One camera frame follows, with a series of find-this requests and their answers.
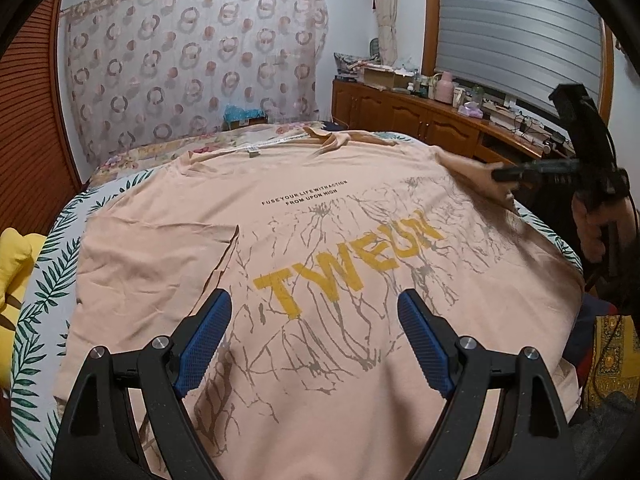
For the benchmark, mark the person's right hand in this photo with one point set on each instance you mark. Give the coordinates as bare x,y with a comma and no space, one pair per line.
587,230

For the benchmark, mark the floral blanket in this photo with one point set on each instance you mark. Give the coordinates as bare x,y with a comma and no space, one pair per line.
150,152

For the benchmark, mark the cardboard box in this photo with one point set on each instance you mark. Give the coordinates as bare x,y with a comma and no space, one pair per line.
377,76

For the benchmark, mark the leaf print bedsheet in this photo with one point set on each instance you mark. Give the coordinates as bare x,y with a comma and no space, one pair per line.
40,310

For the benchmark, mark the pink thermos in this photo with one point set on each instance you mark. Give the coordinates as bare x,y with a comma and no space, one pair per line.
443,87

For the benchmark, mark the pink tissue pack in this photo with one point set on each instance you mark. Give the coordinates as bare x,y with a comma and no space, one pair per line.
470,110

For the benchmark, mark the blue box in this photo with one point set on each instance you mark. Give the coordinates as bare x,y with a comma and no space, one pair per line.
245,116

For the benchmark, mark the wooden headboard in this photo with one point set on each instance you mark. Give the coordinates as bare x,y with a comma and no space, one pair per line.
35,135

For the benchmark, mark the pale window curtain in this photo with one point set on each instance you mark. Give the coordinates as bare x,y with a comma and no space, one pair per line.
386,15

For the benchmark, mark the peach printed T-shirt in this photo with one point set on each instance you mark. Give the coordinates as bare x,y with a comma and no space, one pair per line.
320,220

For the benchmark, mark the circle pattern sheer curtain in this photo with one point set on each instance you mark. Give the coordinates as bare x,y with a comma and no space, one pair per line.
200,60

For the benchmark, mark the wooden cabinet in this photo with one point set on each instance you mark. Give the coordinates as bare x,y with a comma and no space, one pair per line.
400,110

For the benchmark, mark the yellow patterned cloth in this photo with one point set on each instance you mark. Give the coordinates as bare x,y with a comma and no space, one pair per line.
612,355

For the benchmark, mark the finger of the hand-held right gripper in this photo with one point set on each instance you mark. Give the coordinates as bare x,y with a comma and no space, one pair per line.
520,172

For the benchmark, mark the grey window blind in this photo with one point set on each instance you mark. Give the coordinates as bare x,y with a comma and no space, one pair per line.
510,35

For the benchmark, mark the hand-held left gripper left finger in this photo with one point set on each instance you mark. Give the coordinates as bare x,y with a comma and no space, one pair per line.
207,340

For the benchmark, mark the yellow plush pillow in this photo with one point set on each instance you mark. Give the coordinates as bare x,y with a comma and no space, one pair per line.
15,270

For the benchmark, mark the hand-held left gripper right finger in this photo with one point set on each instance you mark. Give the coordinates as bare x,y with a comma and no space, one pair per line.
422,340

